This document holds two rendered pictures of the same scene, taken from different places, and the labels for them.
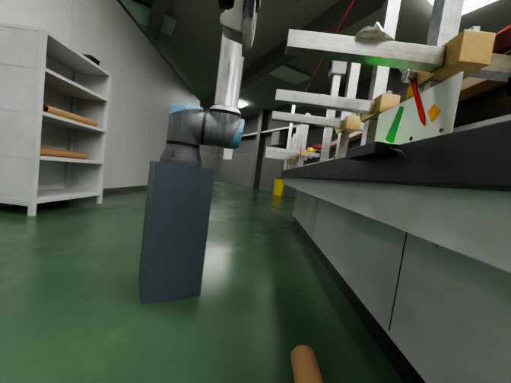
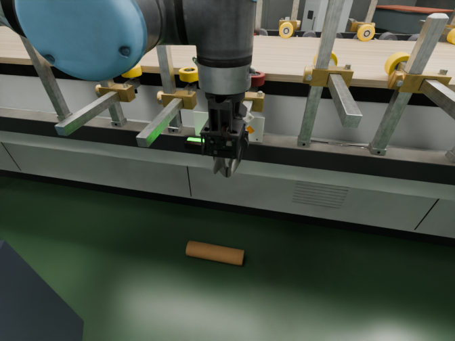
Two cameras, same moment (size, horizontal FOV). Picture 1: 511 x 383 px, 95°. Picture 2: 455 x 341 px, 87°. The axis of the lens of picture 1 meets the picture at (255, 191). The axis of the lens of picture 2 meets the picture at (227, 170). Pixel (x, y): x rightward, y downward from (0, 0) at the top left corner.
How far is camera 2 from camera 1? 0.83 m
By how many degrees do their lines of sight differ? 79
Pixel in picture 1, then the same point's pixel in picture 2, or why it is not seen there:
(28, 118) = not seen: outside the picture
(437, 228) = (254, 170)
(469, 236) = (269, 171)
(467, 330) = (233, 178)
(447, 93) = (257, 124)
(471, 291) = not seen: hidden behind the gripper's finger
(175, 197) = (13, 318)
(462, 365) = (235, 189)
